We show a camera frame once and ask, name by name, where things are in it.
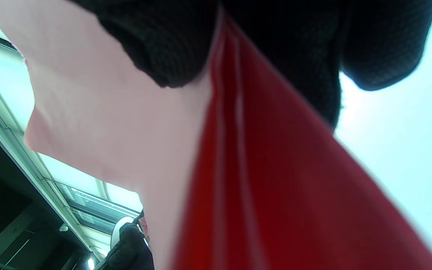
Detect grey and white hand controller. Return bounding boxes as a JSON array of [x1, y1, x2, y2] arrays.
[[110, 216, 136, 248]]

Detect stack of pink paper sheets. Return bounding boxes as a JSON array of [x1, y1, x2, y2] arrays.
[[0, 0, 432, 270]]

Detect person's left hand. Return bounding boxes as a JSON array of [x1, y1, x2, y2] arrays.
[[94, 223, 156, 270]]

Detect person's right hand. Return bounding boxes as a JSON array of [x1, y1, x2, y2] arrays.
[[68, 0, 432, 130]]

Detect pink binder clip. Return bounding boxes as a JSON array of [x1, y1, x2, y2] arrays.
[[136, 210, 150, 240]]

